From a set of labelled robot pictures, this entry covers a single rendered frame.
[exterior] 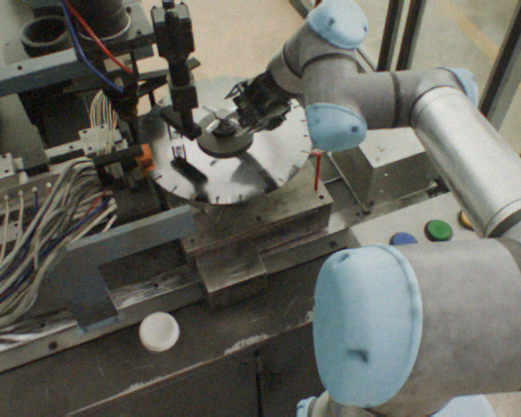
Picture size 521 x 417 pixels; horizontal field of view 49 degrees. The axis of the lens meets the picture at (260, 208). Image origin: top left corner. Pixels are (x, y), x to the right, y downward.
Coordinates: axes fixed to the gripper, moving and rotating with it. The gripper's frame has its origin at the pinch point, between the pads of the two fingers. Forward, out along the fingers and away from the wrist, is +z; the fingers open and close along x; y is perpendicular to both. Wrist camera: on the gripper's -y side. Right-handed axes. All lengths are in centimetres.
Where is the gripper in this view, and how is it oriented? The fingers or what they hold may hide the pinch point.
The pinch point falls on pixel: (245, 124)
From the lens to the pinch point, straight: 106.3
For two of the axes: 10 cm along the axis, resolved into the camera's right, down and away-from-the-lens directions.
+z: -4.4, 3.0, 8.5
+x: 5.0, 8.6, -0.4
